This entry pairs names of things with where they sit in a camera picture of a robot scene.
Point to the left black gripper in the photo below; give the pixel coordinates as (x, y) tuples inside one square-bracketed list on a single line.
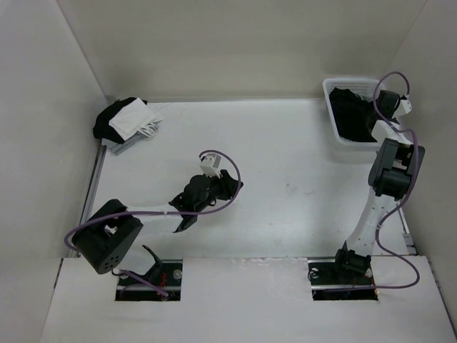
[(228, 186)]

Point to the black tank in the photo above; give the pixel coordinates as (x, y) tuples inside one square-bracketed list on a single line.
[(102, 129), (354, 117)]

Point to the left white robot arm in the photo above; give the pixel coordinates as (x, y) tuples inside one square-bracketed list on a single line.
[(116, 237)]

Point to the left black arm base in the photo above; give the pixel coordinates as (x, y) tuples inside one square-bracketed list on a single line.
[(166, 274)]

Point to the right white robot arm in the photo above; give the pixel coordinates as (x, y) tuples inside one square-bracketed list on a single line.
[(392, 178)]

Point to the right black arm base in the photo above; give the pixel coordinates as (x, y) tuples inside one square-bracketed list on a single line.
[(329, 285)]

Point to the folded white tank top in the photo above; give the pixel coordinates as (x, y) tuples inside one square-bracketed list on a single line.
[(136, 118)]

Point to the folded grey tank top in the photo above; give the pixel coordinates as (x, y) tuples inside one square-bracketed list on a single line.
[(117, 148)]

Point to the folded black tank top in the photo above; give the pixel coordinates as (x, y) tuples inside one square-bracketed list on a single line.
[(102, 129)]

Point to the white plastic basket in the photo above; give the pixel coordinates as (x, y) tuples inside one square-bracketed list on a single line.
[(363, 87)]

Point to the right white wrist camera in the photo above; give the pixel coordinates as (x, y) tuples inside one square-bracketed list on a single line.
[(404, 108)]

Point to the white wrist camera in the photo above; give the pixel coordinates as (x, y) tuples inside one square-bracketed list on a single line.
[(404, 108), (210, 165)]

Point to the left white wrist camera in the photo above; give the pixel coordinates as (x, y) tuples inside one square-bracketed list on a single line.
[(210, 165)]

